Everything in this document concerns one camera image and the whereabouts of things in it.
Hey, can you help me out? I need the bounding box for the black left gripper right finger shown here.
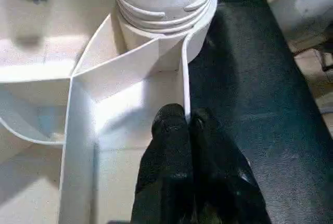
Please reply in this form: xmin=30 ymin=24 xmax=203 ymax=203
xmin=188 ymin=108 xmax=272 ymax=224

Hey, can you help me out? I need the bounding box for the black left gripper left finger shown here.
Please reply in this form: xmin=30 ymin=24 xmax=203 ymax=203
xmin=130 ymin=104 xmax=194 ymax=224

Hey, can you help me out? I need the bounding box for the white plastic table leg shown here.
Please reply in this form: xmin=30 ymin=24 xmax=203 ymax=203
xmin=112 ymin=0 xmax=218 ymax=34

